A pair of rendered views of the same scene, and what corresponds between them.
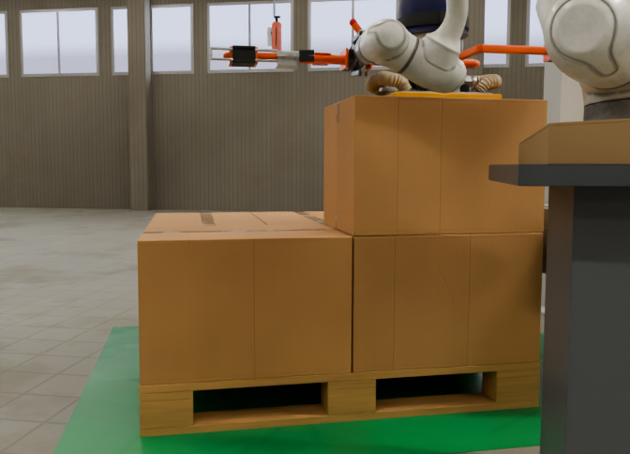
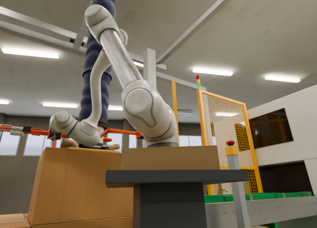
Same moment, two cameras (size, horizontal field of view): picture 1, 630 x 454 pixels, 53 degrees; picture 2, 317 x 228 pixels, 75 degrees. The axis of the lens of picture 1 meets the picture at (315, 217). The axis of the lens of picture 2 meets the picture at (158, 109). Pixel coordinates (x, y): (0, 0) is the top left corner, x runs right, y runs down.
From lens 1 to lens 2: 0.55 m
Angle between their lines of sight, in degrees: 35
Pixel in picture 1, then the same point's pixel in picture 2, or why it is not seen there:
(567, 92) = not seen: hidden behind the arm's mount
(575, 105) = not seen: hidden behind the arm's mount
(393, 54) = (62, 125)
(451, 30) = (93, 118)
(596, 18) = (144, 96)
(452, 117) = (95, 159)
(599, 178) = (149, 177)
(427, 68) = (80, 133)
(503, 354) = not seen: outside the picture
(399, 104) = (70, 152)
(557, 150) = (128, 163)
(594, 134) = (147, 154)
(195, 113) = (12, 172)
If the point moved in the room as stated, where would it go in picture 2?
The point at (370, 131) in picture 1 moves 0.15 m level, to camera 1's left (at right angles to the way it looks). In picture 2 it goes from (52, 165) to (21, 164)
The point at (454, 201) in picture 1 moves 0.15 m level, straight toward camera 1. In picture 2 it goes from (94, 201) to (90, 202)
